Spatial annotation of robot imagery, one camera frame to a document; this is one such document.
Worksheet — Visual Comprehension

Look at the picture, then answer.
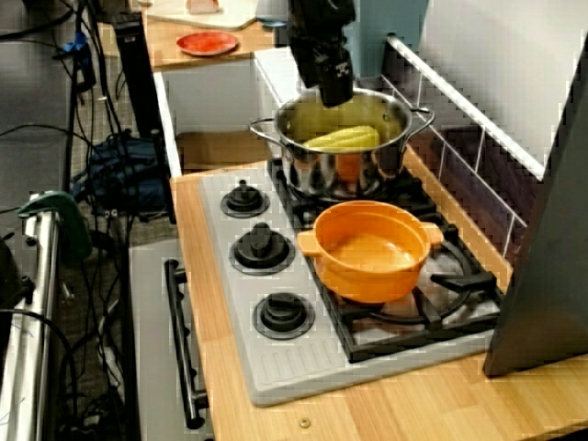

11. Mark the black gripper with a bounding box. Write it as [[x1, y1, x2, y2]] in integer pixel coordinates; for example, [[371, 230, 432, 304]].
[[288, 22, 356, 109]]

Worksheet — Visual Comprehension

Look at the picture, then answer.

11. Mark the yellow toy corn cob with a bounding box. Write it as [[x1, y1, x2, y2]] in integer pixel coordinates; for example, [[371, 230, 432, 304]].
[[301, 124, 382, 152]]

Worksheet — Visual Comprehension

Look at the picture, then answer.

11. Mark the stainless steel pot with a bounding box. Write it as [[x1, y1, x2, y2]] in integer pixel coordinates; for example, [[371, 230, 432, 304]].
[[248, 87, 436, 201]]

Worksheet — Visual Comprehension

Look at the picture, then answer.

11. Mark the orange plastic pot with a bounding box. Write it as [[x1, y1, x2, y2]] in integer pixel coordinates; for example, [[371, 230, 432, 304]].
[[296, 200, 446, 305]]

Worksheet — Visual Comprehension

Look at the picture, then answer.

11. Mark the grey toy faucet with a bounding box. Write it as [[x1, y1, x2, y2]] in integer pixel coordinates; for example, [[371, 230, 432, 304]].
[[254, 0, 290, 28]]

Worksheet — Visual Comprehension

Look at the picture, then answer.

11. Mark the white sink basin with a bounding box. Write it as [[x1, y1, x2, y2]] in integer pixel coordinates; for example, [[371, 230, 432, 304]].
[[153, 45, 300, 178]]

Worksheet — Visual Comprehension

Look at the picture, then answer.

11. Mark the red plate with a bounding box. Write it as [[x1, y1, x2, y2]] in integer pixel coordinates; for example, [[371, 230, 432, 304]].
[[175, 30, 240, 58]]

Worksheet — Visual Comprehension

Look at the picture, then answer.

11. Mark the white cutting board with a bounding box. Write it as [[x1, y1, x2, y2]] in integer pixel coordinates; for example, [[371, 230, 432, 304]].
[[145, 0, 258, 31]]

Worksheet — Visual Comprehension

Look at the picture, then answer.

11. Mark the black burner grate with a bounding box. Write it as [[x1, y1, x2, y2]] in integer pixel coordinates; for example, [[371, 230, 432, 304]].
[[305, 210, 506, 364], [266, 155, 438, 221]]

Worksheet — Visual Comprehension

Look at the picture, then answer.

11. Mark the black stove knob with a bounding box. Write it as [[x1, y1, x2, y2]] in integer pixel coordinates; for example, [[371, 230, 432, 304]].
[[228, 222, 296, 277], [251, 291, 317, 342], [219, 179, 271, 220]]

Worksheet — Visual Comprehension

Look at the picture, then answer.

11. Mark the wooden side counter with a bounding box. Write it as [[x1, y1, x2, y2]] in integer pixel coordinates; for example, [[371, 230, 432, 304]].
[[98, 8, 277, 73]]

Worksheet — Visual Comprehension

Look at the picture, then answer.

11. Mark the blue backpack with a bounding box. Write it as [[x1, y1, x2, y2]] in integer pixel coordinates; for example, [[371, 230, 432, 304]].
[[71, 135, 170, 215]]

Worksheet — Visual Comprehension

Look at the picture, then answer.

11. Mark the dark side panel board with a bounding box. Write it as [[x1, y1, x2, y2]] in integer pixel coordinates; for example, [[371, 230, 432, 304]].
[[481, 59, 588, 379]]

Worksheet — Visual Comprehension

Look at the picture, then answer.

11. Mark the grey stove top plate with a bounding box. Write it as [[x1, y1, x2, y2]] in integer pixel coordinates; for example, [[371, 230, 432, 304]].
[[198, 158, 504, 408]]

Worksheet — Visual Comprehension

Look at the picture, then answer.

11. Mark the white toy oven cabinet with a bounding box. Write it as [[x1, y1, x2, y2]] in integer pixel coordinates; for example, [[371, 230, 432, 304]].
[[128, 238, 217, 441]]

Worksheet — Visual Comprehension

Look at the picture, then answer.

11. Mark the green clamp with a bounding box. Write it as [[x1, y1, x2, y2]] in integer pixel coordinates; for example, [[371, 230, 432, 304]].
[[17, 190, 93, 266]]

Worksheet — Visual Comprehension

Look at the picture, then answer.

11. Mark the wooden stove countertop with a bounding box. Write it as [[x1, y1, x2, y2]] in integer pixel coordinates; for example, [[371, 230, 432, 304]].
[[168, 141, 588, 441]]

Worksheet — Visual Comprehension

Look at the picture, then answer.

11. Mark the black device box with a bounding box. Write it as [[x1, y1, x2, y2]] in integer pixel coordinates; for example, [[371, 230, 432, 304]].
[[0, 233, 36, 313]]

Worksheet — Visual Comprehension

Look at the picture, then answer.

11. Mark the black upright post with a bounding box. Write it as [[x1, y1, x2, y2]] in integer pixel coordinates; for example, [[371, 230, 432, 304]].
[[112, 13, 162, 139]]

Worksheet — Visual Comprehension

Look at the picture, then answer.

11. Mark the black oven door handle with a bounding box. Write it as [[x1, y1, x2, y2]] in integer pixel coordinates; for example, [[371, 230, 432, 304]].
[[164, 258, 209, 431]]

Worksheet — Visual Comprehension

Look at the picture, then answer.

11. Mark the thick black cable loop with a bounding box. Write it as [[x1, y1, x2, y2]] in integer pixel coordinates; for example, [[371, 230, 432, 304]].
[[0, 307, 80, 441]]

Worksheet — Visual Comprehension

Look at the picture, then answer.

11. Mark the aluminium frame rail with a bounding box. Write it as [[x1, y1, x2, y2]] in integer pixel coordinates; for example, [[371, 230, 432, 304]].
[[0, 197, 61, 441]]

